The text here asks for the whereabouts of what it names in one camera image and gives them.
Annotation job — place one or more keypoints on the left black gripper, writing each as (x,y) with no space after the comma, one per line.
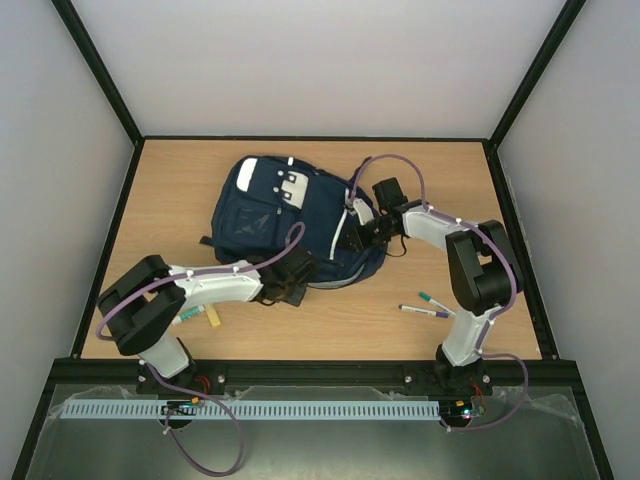
(297,297)

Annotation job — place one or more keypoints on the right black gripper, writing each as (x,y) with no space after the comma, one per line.
(361,235)

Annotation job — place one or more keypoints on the navy blue student backpack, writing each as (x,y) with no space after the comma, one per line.
(264,196)

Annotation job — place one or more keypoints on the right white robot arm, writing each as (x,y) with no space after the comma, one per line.
(484,274)

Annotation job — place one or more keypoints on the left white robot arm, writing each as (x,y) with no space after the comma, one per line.
(138,310)

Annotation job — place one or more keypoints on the green marker pen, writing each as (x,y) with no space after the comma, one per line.
(437,304)

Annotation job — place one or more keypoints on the purple marker pen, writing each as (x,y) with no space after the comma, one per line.
(430,312)

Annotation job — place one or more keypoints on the yellow highlighter marker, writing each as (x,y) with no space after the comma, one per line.
(213,317)

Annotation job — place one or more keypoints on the green white glue stick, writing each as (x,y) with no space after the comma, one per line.
(187,314)

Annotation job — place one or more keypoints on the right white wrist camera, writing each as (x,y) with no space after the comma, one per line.
(359,210)

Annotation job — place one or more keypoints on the light blue slotted cable duct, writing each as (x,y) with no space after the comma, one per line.
(252,410)

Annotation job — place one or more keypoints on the black aluminium frame rail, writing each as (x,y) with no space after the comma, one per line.
(316,373)

